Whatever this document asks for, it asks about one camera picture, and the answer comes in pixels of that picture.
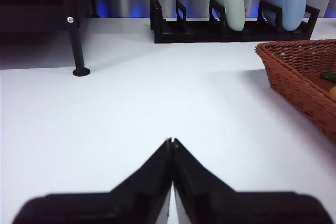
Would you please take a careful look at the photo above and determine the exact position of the black dish rack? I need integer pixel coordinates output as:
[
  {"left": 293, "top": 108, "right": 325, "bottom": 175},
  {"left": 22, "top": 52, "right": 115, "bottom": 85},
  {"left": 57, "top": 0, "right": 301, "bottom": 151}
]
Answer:
[{"left": 149, "top": 0, "right": 320, "bottom": 44}]

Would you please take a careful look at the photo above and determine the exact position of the black metal shelf frame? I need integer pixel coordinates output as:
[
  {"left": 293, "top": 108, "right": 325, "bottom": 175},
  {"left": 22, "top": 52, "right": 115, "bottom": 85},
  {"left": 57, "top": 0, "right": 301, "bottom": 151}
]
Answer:
[{"left": 0, "top": 0, "right": 100, "bottom": 78}]

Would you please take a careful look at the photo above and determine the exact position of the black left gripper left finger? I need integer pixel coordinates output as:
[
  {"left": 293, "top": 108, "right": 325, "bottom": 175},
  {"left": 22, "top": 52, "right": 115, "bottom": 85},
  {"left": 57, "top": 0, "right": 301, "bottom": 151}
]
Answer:
[{"left": 12, "top": 138, "right": 174, "bottom": 224}]

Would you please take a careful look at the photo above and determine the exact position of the pale green plate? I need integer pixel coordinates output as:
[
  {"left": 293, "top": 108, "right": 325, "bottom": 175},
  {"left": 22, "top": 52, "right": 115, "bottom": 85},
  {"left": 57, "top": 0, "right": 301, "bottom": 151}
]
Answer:
[{"left": 205, "top": 0, "right": 246, "bottom": 31}]

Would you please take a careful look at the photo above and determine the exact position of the brown wicker basket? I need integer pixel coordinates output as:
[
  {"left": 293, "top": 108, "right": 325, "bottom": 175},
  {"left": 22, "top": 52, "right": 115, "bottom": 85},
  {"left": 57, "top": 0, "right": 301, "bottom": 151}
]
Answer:
[{"left": 254, "top": 39, "right": 336, "bottom": 146}]

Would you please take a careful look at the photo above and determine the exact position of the light blue plate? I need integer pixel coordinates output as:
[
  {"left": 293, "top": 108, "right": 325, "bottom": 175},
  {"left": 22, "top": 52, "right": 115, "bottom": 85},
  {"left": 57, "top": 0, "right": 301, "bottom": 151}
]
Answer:
[{"left": 256, "top": 0, "right": 307, "bottom": 31}]

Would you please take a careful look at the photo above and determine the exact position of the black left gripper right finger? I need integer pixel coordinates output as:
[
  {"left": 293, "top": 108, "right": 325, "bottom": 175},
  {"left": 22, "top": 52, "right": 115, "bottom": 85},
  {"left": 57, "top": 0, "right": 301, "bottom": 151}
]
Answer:
[{"left": 172, "top": 137, "right": 333, "bottom": 224}]

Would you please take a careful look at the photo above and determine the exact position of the green cucumber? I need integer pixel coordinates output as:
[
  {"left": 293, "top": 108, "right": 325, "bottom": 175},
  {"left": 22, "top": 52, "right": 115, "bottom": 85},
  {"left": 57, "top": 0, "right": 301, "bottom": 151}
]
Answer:
[{"left": 320, "top": 72, "right": 336, "bottom": 82}]

